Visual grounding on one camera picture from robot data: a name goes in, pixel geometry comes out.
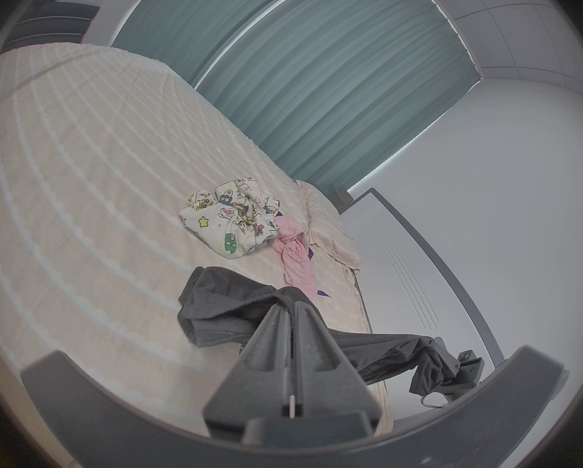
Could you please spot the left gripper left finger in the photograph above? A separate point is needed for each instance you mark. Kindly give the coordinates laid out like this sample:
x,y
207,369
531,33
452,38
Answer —
x,y
262,368

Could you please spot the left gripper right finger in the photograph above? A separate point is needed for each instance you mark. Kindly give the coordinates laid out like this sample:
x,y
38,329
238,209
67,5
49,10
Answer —
x,y
325,373

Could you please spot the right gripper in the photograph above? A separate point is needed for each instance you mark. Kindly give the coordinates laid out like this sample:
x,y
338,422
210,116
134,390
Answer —
x,y
471,371

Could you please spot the black T-shirt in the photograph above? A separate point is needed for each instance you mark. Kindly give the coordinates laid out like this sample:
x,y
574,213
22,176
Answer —
x,y
223,305

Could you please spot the bed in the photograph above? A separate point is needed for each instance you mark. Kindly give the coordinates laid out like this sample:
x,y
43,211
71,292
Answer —
x,y
101,188

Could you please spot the pink garment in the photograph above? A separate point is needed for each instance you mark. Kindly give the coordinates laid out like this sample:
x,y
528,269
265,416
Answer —
x,y
296,261

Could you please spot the white printed pyjama top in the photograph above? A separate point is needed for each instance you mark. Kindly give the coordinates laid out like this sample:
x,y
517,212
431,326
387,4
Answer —
x,y
218,232

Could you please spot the pale pink pillow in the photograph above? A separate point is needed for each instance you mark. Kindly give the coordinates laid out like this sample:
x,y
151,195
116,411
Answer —
x,y
325,227

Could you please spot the grey bedside table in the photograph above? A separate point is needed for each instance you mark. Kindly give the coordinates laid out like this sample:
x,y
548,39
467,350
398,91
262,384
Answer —
x,y
341,200

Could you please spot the blue-green curtain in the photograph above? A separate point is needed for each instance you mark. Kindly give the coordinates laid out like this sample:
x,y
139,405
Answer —
x,y
199,17
345,90

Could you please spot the black chest of drawers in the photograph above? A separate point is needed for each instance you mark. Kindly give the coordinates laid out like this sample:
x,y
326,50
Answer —
x,y
52,25

